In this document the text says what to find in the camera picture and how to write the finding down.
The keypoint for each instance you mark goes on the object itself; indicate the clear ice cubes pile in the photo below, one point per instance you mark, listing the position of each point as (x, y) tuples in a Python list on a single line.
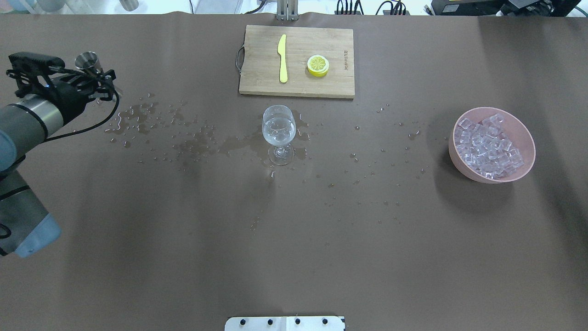
[(485, 147)]

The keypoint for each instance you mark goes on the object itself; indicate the clear wine glass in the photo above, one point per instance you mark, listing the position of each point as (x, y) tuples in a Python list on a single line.
[(279, 129)]

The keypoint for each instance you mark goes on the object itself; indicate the bamboo cutting board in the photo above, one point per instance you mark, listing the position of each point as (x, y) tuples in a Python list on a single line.
[(260, 67)]

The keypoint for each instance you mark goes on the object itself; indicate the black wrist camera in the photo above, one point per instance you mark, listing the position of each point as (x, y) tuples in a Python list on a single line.
[(34, 65)]

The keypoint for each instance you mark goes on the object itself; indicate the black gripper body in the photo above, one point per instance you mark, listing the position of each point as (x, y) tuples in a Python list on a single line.
[(70, 97)]

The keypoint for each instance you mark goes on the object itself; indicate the pink bowl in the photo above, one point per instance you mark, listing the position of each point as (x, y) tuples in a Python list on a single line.
[(516, 131)]

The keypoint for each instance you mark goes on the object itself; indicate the yellow lemon slice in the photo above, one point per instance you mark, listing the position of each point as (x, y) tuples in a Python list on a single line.
[(318, 65)]

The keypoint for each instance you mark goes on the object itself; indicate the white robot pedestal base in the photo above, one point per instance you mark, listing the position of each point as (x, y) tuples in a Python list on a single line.
[(286, 323)]

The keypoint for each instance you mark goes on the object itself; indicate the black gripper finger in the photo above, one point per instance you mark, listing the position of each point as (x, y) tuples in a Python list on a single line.
[(107, 95)]

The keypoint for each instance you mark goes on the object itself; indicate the yellow plastic knife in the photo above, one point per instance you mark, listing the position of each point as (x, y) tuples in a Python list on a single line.
[(281, 50)]

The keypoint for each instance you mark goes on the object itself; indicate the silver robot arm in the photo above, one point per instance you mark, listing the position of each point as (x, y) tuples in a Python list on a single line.
[(43, 109)]

